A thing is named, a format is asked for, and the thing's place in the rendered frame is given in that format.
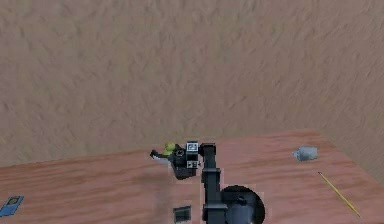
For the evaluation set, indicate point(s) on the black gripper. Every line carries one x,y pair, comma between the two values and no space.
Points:
180,163

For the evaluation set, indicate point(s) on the yellow green toy animal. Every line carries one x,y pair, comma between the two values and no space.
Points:
169,147

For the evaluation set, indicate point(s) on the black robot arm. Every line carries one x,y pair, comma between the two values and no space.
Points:
211,186

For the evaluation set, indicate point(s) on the blue baseball card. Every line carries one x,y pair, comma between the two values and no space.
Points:
11,205

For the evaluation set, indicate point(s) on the dark grey square block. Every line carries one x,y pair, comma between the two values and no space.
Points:
182,214

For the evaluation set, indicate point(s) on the brown wooden table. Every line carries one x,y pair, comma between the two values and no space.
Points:
100,186

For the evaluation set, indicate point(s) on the yellow pencil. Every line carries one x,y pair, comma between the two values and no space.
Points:
338,194

